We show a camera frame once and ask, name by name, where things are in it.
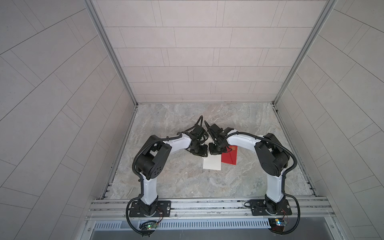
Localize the cream paper envelope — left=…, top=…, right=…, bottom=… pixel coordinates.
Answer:
left=203, top=155, right=222, bottom=171

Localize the green circuit board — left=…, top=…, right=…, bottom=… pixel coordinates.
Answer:
left=140, top=221, right=159, bottom=231
left=268, top=218, right=288, bottom=233

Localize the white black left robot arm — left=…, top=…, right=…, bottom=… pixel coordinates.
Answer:
left=132, top=124, right=209, bottom=216

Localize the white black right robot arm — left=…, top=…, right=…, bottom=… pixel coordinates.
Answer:
left=205, top=122, right=291, bottom=215

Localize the right green circuit board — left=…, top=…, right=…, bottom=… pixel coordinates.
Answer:
left=268, top=218, right=288, bottom=233

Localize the red paper envelope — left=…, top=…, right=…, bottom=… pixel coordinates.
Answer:
left=221, top=146, right=238, bottom=165

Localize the silver aluminium corner post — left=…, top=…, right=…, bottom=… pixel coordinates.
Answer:
left=85, top=0, right=138, bottom=107

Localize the left green circuit board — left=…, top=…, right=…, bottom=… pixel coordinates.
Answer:
left=140, top=221, right=159, bottom=231

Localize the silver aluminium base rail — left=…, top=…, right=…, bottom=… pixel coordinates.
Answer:
left=76, top=196, right=347, bottom=240

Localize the silver right corner post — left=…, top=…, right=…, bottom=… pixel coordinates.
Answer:
left=272, top=0, right=337, bottom=106

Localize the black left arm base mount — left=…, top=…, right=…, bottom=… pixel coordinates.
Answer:
left=129, top=200, right=172, bottom=218

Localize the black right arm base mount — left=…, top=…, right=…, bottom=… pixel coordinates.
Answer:
left=244, top=198, right=292, bottom=216

